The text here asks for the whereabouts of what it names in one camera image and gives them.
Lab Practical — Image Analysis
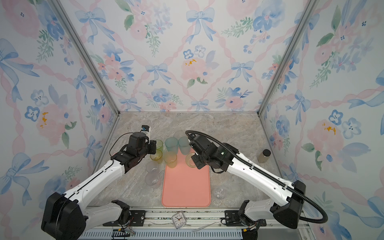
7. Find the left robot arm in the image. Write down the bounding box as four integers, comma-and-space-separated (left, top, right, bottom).
41, 125, 157, 240

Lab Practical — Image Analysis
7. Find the clear textured cup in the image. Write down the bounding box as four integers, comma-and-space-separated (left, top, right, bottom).
185, 153, 196, 168

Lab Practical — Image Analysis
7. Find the clear plastic stick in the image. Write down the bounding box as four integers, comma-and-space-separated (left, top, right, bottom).
192, 222, 220, 233

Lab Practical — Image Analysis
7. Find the small clear glass back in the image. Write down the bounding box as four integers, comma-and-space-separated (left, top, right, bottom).
173, 130, 186, 139

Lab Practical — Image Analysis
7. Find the yellow-green textured cup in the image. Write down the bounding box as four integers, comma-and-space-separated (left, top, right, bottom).
163, 152, 177, 168

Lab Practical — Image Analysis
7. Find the clear glass cup upper left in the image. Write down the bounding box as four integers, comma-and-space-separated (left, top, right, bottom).
146, 161, 160, 173

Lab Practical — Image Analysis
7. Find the small clear glass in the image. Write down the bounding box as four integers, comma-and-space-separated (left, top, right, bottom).
173, 130, 186, 139
213, 188, 227, 200

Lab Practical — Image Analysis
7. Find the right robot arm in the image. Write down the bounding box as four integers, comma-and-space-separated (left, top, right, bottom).
185, 131, 305, 229

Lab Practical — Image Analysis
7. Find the black corrugated cable conduit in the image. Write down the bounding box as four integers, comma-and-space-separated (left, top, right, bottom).
185, 130, 329, 225

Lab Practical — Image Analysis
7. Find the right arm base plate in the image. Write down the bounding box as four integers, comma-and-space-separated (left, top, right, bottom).
221, 210, 267, 227

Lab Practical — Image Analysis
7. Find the pink plastic tray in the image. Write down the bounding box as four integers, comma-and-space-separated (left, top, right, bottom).
162, 153, 211, 208

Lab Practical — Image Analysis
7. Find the yellow glass cup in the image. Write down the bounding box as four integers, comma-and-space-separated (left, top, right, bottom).
150, 150, 163, 163

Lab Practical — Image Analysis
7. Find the aluminium rail frame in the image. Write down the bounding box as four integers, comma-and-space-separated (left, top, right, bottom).
78, 208, 314, 240

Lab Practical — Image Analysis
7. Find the green glass cup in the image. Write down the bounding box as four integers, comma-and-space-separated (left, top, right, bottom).
156, 140, 164, 151

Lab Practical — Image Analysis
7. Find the small white clock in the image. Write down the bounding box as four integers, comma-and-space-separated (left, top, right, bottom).
171, 212, 187, 229

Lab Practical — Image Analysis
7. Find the clear glass cup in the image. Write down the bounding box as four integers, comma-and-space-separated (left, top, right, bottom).
146, 161, 160, 173
145, 171, 161, 189

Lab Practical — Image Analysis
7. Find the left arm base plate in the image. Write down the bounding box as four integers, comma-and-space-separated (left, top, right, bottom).
103, 210, 146, 227

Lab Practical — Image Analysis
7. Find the jar with black lid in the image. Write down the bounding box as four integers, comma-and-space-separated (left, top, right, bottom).
258, 149, 272, 164

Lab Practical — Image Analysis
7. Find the clear glass cup lower left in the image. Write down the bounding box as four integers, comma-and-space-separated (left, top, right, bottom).
145, 171, 161, 189

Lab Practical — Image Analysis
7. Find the small clear glass front right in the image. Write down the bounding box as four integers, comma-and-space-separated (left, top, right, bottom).
213, 188, 227, 200

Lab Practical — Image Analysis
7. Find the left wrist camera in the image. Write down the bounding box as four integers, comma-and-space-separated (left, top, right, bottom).
141, 125, 151, 135

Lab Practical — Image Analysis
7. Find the tall teal textured cup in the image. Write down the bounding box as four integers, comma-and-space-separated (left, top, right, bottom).
165, 137, 179, 154

